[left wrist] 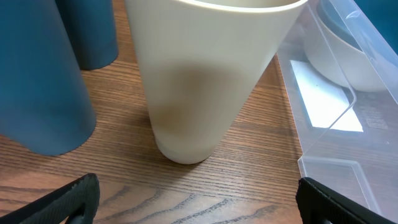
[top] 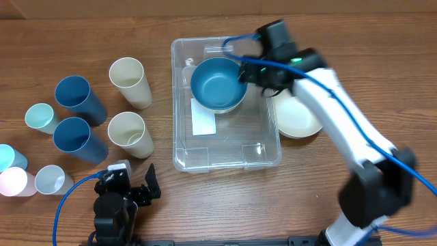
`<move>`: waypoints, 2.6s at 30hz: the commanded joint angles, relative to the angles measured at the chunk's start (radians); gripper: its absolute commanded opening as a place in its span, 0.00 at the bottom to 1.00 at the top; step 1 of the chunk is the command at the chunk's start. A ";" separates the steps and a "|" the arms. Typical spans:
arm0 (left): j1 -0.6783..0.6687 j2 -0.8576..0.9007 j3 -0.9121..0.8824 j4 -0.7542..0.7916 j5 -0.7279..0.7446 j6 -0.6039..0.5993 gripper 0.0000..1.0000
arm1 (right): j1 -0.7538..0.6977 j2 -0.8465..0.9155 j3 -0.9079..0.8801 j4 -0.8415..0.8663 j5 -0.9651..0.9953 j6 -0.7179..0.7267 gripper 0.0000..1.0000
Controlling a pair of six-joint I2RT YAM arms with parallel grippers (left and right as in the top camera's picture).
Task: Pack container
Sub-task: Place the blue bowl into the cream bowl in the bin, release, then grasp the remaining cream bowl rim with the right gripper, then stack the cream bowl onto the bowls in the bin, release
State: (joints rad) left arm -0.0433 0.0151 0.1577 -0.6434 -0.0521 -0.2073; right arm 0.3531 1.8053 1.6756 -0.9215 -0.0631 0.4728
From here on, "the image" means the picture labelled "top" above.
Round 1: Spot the white label sticker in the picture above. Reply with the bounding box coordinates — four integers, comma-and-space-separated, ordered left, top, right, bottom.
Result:
191, 98, 216, 136

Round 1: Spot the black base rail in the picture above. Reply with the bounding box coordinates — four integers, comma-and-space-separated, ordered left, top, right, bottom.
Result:
136, 235, 383, 246

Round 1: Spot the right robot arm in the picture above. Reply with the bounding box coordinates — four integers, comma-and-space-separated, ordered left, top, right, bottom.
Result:
239, 46, 417, 245

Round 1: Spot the left blue cable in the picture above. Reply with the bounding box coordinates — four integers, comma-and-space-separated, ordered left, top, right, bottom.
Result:
51, 169, 109, 246

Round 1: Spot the clear plastic storage container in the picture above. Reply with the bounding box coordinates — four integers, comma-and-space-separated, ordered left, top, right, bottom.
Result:
171, 37, 282, 174

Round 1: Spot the cream tall cup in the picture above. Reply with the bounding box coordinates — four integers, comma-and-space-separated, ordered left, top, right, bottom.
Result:
107, 111, 154, 159
109, 57, 152, 109

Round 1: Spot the pink small cup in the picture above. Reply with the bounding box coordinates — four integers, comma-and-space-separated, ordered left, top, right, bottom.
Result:
0, 167, 37, 197

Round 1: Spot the blue cable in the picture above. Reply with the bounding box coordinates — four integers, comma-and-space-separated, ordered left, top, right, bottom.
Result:
221, 33, 437, 246
51, 169, 109, 246

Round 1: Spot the cream tall cup upper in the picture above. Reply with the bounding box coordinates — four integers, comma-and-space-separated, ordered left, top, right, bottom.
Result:
109, 57, 152, 109

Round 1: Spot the mint green small cup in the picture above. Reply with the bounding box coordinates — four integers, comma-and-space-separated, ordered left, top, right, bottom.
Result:
25, 103, 61, 135

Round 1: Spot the cream bowl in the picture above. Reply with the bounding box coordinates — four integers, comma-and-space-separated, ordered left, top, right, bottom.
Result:
273, 90, 322, 139

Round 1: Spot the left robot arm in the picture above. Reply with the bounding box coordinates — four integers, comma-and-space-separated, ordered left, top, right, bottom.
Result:
87, 163, 161, 246

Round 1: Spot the grey small cup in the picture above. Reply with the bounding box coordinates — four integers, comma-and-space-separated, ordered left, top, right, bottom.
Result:
35, 165, 74, 195

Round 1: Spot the dark blue tall cup upper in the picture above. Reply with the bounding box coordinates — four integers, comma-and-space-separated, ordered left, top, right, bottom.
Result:
55, 75, 108, 126

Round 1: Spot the dark blue tall cup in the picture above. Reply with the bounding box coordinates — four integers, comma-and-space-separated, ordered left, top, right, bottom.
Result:
55, 75, 108, 126
53, 117, 109, 165

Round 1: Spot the cream tall cup lower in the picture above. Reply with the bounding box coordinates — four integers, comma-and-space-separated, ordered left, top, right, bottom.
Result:
107, 111, 154, 159

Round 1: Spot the dark blue tall cup lower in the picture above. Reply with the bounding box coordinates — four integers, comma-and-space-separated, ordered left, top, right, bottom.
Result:
53, 117, 109, 165

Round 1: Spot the light blue small cup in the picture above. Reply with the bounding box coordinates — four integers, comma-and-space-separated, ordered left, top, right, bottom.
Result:
0, 144, 28, 172

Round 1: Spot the dark blue bowl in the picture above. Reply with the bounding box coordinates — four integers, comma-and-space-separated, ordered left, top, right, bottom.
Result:
191, 57, 247, 113

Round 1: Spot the right blue cable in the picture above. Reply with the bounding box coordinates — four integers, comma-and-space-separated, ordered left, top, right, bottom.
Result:
221, 33, 437, 246

